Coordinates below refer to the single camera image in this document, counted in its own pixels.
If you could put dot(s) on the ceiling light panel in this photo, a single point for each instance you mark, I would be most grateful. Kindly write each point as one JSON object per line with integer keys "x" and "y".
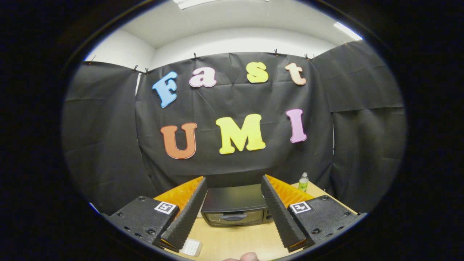
{"x": 217, "y": 3}
{"x": 348, "y": 31}

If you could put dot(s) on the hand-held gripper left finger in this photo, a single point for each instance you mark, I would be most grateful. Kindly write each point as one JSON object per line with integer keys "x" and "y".
{"x": 188, "y": 215}

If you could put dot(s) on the white plastic tray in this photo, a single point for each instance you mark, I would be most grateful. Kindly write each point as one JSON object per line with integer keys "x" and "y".
{"x": 192, "y": 247}

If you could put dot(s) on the black toaster oven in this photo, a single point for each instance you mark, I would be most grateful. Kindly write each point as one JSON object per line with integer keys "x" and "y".
{"x": 235, "y": 197}

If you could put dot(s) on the green plastic bottle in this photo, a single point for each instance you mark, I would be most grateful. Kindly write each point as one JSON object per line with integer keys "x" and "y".
{"x": 303, "y": 184}

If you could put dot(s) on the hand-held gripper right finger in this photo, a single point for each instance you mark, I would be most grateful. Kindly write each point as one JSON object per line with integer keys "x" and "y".
{"x": 281, "y": 215}

